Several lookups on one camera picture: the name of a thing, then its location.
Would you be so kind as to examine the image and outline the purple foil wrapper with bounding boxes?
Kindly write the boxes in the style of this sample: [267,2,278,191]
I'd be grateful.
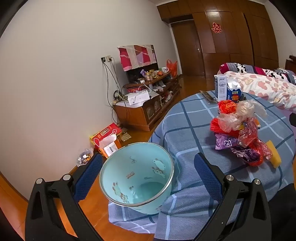
[231,148,262,164]

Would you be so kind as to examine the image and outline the red patterned plastic bag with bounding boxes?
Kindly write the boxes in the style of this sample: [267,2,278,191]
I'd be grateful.
[218,100,238,115]

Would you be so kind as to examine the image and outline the blue plaid tablecloth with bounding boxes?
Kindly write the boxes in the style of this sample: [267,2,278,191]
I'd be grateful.
[108,90,296,240]

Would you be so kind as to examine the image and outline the pink heart quilt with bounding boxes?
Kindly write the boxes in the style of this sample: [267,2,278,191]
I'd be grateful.
[223,71,296,112]

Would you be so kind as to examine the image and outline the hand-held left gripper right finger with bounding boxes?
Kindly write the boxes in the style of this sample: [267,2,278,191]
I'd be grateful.
[194,152,271,241]

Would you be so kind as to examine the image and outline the red mesh bag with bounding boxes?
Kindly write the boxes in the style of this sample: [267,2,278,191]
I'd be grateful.
[210,118,241,139]

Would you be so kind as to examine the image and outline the white flat box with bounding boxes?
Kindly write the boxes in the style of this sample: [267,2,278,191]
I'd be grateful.
[126,91,151,106]

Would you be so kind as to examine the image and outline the white paper bag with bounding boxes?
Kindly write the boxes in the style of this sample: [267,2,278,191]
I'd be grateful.
[99,134,122,158]

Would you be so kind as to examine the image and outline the yellow paper cup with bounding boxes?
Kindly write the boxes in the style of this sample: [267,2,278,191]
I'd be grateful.
[77,148,94,167]

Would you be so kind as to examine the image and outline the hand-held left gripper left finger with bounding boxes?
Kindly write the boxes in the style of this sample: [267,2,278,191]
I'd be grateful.
[25,152,104,241]

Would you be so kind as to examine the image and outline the wooden door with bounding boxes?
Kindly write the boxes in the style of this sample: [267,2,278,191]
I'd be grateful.
[171,20,205,76]

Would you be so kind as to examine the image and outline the light blue enamel basin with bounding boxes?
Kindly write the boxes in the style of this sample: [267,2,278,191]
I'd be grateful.
[99,142,175,215]

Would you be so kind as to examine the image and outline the wooden wardrobe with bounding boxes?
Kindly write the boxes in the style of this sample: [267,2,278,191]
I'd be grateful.
[157,0,279,77]

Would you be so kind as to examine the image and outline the clear plastic bag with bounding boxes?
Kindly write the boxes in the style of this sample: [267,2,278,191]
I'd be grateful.
[217,101,267,132]

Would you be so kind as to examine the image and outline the purple snack wrapper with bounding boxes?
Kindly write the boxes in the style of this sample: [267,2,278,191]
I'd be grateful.
[215,133,240,151]

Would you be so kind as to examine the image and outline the wooden television cabinet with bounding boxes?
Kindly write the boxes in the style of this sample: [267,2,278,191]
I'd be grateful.
[113,72,182,132]

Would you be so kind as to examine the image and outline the yellow sponge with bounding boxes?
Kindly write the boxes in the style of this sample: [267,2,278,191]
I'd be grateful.
[266,140,282,168]

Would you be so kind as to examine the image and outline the black cables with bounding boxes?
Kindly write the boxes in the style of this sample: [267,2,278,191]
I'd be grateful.
[102,59,130,126]

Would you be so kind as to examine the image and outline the white milk carton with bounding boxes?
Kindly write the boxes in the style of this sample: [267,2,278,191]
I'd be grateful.
[214,75,228,102]

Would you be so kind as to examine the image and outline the orange plastic bag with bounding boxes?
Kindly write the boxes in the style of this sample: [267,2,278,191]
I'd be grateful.
[166,60,178,77]

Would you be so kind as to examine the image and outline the wooden headboard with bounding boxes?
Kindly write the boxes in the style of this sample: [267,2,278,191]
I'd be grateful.
[285,55,296,75]

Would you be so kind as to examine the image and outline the black television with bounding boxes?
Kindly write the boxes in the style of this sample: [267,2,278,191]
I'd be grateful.
[126,64,160,84]

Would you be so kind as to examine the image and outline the patchwork cloth cover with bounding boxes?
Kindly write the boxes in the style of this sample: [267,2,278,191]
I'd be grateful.
[117,44,158,72]

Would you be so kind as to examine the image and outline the blue milk carton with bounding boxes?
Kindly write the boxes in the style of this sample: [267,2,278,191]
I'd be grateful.
[226,82,241,103]

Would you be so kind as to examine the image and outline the red gift box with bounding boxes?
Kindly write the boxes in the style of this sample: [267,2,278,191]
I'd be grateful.
[90,123,122,149]

